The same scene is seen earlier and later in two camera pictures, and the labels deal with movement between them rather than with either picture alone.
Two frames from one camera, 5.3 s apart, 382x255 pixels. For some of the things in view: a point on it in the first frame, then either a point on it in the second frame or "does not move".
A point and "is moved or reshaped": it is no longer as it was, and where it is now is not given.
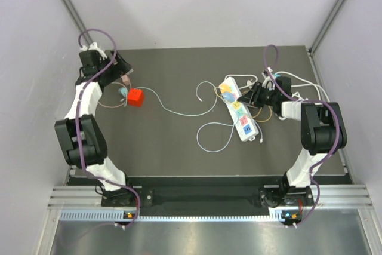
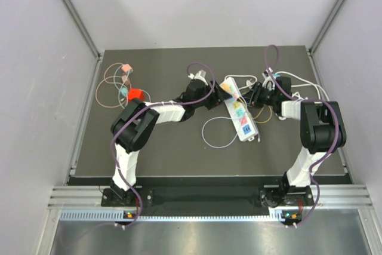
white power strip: x=242 y=114 does not move
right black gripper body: x=264 y=95 does not move
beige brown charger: x=125 y=79 does not move
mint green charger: x=123 y=91 does not move
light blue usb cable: x=232 y=132 → x=204 y=138
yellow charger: x=225 y=88 does not move
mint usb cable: x=215 y=104 is moved or reshaped
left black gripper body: x=115 y=71 → x=216 y=98
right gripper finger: x=250 y=98 does not move
